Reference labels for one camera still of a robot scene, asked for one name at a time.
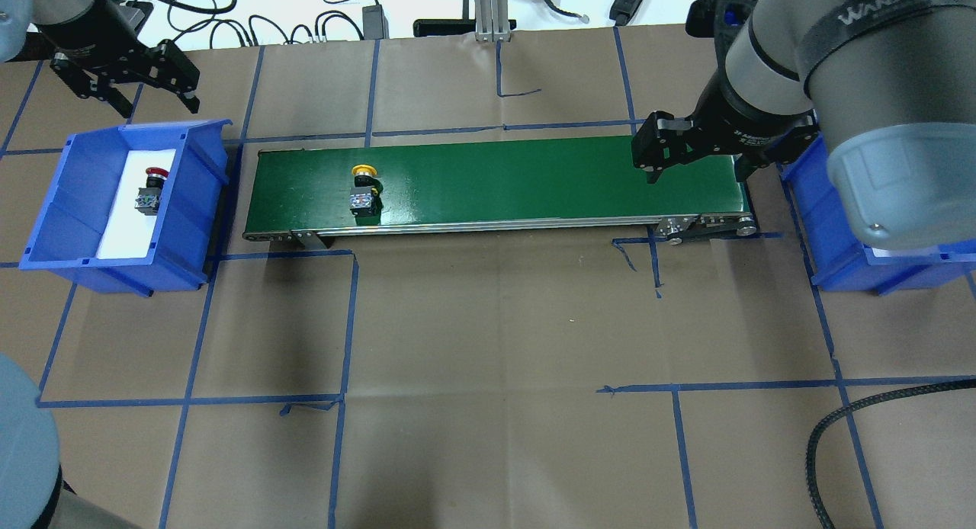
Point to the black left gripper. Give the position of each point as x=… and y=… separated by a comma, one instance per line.
x=93, y=50

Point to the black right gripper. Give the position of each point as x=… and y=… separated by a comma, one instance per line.
x=733, y=113

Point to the red mushroom push button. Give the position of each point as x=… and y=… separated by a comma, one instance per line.
x=149, y=198

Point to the yellow mushroom push button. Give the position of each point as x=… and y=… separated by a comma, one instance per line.
x=364, y=200

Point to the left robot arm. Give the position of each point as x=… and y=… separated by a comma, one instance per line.
x=70, y=24

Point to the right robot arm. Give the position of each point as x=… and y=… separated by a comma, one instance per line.
x=888, y=85

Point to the white foam pad left bin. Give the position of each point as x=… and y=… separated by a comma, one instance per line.
x=132, y=218

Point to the blue left plastic bin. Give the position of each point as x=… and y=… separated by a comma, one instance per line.
x=75, y=210

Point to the green conveyor belt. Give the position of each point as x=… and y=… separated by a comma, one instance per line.
x=486, y=186

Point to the black power adapter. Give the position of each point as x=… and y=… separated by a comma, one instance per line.
x=374, y=22

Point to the black handle tool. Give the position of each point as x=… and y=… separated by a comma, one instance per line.
x=621, y=12

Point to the aluminium frame post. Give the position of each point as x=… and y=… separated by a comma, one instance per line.
x=491, y=21

